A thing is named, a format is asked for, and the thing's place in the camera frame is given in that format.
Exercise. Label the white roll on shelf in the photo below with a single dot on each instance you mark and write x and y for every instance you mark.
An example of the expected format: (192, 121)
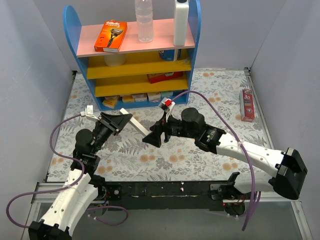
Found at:
(114, 60)

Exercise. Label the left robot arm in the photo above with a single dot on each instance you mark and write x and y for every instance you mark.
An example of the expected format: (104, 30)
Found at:
(82, 186)

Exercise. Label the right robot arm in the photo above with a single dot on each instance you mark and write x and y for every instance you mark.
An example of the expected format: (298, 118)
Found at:
(285, 170)

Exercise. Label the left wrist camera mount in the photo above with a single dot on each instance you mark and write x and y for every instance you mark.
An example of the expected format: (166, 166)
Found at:
(88, 113)

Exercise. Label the yellow box bottom shelf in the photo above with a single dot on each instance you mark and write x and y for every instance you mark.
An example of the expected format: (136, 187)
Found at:
(111, 101)

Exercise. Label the blue shelf unit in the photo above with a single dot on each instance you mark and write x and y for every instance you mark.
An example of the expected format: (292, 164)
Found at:
(141, 58)

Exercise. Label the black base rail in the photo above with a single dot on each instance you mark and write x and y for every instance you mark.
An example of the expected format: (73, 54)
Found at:
(175, 195)

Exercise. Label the clear plastic bottle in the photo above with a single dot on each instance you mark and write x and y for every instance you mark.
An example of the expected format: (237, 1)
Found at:
(144, 20)

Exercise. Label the floral table mat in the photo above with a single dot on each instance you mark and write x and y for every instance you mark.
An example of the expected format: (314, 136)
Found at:
(215, 94)

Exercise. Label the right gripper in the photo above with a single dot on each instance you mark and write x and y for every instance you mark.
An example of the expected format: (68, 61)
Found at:
(164, 130)

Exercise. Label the orange razor box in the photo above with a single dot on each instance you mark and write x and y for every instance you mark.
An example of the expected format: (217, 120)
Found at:
(111, 36)

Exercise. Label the teal white small box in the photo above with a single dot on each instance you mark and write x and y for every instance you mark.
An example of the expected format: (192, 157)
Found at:
(166, 94)

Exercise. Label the white remote control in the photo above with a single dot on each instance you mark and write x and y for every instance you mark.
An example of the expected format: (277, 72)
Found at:
(139, 127)

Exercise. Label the yellow white small box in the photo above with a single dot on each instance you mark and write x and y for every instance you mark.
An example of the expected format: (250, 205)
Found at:
(128, 99)

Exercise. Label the blue white tin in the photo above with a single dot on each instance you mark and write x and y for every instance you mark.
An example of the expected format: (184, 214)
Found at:
(170, 55)

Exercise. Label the red flat box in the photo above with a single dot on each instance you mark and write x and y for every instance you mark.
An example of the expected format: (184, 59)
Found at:
(160, 77)

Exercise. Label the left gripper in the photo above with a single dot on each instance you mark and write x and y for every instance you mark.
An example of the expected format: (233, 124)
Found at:
(110, 126)

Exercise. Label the red toothpaste box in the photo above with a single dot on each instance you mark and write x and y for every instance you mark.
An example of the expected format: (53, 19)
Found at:
(247, 105)

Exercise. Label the white plastic bottle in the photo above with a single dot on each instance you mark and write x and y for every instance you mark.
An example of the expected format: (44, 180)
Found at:
(181, 12)

